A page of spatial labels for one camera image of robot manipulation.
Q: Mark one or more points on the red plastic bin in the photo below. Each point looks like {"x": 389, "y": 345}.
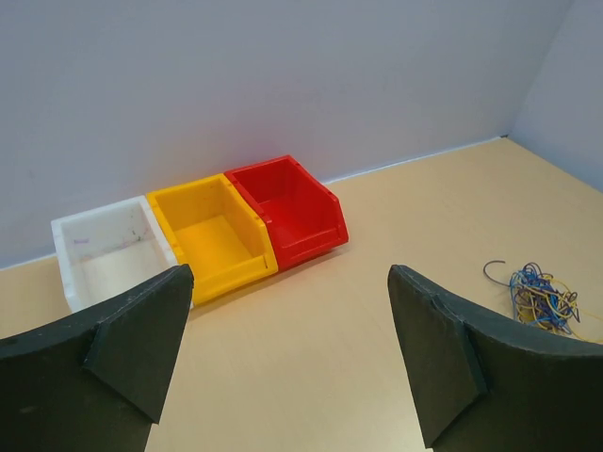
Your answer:
{"x": 303, "y": 217}

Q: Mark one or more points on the white plastic bin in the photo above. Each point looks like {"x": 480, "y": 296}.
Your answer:
{"x": 108, "y": 250}

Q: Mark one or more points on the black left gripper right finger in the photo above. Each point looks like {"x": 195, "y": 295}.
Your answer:
{"x": 481, "y": 381}

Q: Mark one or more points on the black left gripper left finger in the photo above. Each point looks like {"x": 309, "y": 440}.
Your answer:
{"x": 96, "y": 380}

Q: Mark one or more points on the yellow plastic bin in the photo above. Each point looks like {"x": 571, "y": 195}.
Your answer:
{"x": 211, "y": 228}

